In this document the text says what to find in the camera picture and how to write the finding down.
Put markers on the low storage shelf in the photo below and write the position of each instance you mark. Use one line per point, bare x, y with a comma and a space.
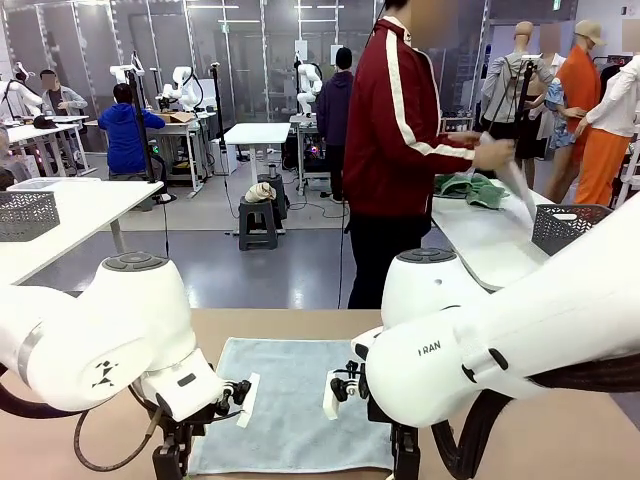
457, 125

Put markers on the person in grey jacket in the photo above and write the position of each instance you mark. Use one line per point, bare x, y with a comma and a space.
62, 102

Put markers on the person's right hand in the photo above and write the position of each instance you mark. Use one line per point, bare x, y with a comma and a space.
487, 157

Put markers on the person's right forearm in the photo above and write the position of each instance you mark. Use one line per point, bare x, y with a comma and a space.
445, 152

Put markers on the person in purple hoodie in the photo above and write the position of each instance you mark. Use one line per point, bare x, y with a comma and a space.
332, 110

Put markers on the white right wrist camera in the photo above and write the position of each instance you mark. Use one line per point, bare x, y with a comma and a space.
332, 400

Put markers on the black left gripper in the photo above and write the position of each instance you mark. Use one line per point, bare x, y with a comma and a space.
172, 450

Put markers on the mannequin in grey shirt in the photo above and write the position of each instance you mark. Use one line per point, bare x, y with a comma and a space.
505, 85

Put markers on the metal tumbler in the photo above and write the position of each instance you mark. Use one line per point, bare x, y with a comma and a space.
273, 170

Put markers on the dark grey plastic stool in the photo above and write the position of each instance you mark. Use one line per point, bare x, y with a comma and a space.
281, 195

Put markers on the mannequin with orange trousers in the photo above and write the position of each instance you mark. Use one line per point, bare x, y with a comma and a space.
600, 160

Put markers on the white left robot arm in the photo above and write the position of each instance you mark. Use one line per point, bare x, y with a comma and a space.
100, 320

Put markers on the black camera tripod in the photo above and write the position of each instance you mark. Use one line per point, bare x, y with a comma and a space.
142, 130
522, 95

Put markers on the mannequin in orange with cap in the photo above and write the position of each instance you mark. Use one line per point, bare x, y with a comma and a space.
580, 85

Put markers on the brown cardboard box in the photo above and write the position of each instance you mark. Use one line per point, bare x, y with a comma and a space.
177, 118

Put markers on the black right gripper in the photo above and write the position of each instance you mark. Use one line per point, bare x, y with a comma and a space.
405, 450

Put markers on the person in blue floral dress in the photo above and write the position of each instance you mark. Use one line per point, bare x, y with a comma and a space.
557, 95

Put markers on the black cap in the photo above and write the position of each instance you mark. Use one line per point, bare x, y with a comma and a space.
45, 122

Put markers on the small white desk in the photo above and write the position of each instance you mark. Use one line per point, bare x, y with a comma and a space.
257, 132

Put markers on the black stand pole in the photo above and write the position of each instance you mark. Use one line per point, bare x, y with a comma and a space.
217, 110

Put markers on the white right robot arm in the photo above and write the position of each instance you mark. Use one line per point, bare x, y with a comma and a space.
500, 340

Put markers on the grey plastic basket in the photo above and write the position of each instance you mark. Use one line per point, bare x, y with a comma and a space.
560, 230
30, 215

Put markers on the beige cloth bundle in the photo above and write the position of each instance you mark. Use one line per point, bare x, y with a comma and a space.
260, 192

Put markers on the white robot desk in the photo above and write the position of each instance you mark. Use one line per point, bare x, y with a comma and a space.
180, 127

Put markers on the light blue towel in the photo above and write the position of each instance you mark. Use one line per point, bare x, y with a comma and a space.
290, 390

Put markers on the long white desk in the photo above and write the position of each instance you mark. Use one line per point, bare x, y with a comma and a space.
30, 132

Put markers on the white towel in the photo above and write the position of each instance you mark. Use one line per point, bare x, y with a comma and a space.
520, 195

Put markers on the person in red track jacket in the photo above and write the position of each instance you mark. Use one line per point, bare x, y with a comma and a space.
385, 125

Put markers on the white lab robot arm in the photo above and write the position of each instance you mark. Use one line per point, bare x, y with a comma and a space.
22, 92
306, 95
120, 72
185, 92

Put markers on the person in blue jacket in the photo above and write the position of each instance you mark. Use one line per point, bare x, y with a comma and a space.
125, 135

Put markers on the green towel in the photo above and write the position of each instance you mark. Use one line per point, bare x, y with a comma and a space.
480, 192

